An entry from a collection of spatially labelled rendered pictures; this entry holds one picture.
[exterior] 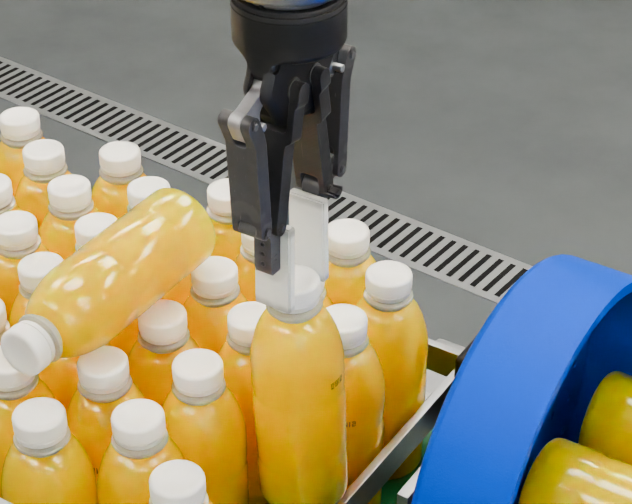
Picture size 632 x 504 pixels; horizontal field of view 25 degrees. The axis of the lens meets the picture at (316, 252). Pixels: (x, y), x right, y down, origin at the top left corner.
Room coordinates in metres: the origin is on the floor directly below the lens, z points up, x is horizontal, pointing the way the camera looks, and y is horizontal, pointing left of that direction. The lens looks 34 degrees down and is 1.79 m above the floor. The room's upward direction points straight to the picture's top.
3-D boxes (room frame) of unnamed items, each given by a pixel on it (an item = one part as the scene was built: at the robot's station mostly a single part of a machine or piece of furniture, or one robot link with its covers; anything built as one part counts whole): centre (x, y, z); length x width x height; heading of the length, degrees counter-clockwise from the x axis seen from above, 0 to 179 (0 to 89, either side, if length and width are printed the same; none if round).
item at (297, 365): (0.85, 0.01, 1.08); 0.07 x 0.07 x 0.19
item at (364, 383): (0.92, -0.02, 0.99); 0.07 x 0.07 x 0.19
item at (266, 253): (0.82, 0.04, 1.24); 0.03 x 0.01 x 0.05; 148
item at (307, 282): (0.86, 0.02, 1.18); 0.04 x 0.04 x 0.02
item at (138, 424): (0.80, 0.13, 1.09); 0.04 x 0.04 x 0.02
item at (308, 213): (0.87, 0.01, 1.21); 0.03 x 0.01 x 0.07; 58
